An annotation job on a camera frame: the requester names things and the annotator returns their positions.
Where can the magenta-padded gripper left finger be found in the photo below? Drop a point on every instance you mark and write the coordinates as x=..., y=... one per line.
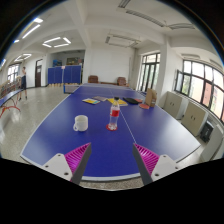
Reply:
x=77, y=156

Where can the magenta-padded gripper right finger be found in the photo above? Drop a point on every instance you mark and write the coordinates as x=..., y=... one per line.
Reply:
x=148, y=157

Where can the clear red-labelled water bottle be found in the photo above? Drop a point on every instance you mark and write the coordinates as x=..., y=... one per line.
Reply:
x=114, y=115

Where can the white mug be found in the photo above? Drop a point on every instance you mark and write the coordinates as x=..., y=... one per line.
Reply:
x=81, y=123

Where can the red table tennis paddle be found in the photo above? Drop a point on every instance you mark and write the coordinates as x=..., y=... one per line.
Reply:
x=144, y=106

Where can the yellow and blue booklet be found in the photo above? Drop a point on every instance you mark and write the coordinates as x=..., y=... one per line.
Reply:
x=91, y=101

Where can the white cabinet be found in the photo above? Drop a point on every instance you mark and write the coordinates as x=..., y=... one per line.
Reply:
x=194, y=118
x=172, y=105

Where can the brown cardboard box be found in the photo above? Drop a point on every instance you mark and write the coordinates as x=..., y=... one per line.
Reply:
x=150, y=97

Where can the yellow book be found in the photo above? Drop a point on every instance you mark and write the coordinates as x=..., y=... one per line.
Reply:
x=123, y=102

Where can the grey flat booklet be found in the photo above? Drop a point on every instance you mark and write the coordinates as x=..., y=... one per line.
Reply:
x=100, y=98

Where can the black bin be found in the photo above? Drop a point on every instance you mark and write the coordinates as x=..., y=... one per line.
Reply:
x=206, y=131

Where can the brown armchair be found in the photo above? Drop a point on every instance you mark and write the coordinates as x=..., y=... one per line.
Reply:
x=93, y=79
x=122, y=81

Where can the blue partition boards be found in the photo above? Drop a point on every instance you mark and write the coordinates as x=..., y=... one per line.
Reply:
x=66, y=74

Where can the tall black-framed window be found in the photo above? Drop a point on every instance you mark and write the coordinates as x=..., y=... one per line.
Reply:
x=149, y=71

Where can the wide black-framed window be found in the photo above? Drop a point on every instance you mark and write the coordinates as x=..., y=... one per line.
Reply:
x=200, y=86

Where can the red-legged blue table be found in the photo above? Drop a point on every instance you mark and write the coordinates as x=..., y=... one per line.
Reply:
x=8, y=98

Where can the dark door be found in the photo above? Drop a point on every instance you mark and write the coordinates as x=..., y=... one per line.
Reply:
x=38, y=73

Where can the person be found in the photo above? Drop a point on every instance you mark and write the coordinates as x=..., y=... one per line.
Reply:
x=23, y=81

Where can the ceiling lights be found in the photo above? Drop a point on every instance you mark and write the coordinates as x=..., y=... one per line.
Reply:
x=56, y=41

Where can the ceiling air conditioner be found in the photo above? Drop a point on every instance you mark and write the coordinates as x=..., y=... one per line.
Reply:
x=122, y=40

